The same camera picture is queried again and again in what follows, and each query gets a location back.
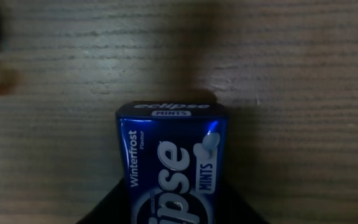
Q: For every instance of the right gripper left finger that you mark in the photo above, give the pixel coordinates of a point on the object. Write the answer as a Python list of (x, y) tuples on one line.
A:
[(113, 208)]

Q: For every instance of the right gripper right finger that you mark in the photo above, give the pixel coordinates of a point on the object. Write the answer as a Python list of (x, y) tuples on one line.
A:
[(235, 208)]

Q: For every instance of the blue candy pack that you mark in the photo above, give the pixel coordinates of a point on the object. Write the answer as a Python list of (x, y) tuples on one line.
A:
[(169, 161)]

